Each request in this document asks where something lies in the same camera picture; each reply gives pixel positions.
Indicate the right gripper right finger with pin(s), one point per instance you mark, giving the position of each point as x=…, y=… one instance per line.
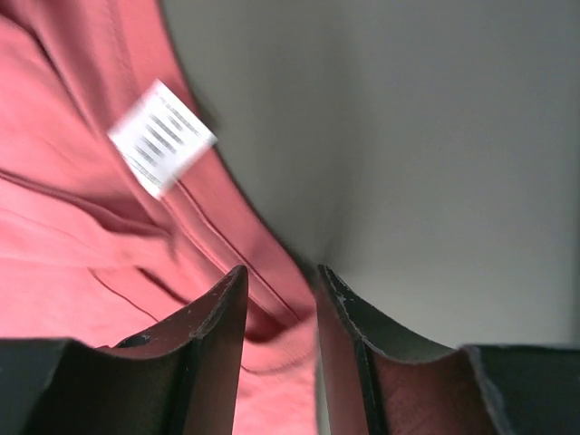
x=380, y=377

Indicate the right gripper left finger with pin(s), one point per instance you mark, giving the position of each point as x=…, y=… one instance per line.
x=179, y=376

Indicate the pink t shirt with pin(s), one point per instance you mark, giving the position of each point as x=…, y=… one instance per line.
x=86, y=252

